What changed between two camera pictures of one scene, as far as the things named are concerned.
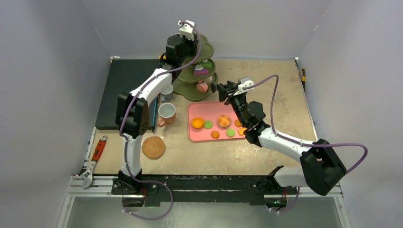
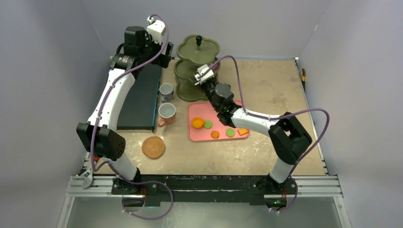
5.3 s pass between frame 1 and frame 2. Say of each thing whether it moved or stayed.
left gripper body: moved
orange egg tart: stayed
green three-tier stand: stayed
